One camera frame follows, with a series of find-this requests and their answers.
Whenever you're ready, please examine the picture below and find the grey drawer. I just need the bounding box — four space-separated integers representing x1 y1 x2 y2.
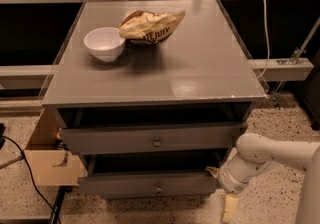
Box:
60 122 247 155
78 149 226 199

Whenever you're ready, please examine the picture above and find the wooden box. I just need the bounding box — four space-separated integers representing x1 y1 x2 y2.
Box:
24 110 87 186

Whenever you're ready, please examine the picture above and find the black cable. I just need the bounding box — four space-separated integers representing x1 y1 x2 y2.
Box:
0 135 63 224

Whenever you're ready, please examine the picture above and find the grey drawer cabinet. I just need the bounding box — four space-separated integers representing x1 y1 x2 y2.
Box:
41 0 268 201

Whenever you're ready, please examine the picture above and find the white cable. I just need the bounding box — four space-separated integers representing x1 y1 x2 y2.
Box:
246 0 271 80

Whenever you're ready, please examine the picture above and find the white bowl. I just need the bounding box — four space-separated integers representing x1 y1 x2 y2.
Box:
83 27 126 62

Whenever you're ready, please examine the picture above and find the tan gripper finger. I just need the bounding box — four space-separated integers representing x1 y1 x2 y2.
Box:
221 193 239 224
205 166 220 179

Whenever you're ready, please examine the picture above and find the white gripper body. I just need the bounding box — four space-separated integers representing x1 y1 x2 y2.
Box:
218 159 248 194

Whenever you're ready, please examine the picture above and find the grey top drawer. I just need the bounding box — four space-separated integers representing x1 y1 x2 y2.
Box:
60 122 247 155

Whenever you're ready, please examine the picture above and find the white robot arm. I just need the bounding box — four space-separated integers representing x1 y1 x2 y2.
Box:
205 133 320 224

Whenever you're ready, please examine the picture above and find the crumpled chip bag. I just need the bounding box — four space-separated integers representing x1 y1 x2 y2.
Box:
119 10 185 45

